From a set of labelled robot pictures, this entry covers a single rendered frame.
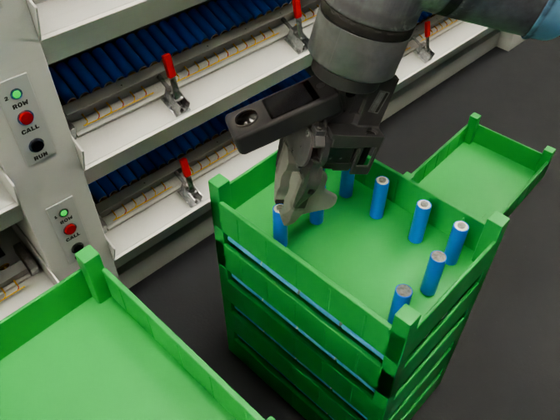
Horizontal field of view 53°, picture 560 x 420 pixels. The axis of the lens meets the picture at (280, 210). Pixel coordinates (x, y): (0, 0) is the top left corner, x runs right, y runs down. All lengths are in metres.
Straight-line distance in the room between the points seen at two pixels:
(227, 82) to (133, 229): 0.30
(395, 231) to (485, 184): 0.62
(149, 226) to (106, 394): 0.44
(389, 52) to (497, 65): 1.25
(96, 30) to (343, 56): 0.35
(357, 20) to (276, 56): 0.52
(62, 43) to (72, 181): 0.20
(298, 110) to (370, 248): 0.24
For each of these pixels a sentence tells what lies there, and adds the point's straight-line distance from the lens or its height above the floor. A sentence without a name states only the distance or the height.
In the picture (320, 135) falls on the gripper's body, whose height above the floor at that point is 0.51.
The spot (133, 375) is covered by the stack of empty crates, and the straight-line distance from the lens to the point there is 0.64.
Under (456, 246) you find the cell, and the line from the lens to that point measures 0.71.
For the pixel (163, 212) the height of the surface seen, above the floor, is 0.15.
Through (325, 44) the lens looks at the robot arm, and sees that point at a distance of 0.54.
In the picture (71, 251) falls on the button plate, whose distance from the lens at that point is 0.92.
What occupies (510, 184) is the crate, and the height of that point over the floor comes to 0.00.
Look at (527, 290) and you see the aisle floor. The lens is 1.18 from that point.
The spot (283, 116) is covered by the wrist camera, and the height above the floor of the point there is 0.54.
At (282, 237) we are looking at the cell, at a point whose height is 0.35.
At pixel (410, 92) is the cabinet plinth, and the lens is 1.52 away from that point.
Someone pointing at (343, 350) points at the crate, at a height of 0.27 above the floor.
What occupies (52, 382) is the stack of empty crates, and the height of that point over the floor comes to 0.32.
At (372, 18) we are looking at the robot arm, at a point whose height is 0.64.
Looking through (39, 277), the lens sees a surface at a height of 0.16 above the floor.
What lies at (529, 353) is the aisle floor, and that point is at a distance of 1.10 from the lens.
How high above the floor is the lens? 0.87
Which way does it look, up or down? 46 degrees down
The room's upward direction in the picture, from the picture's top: straight up
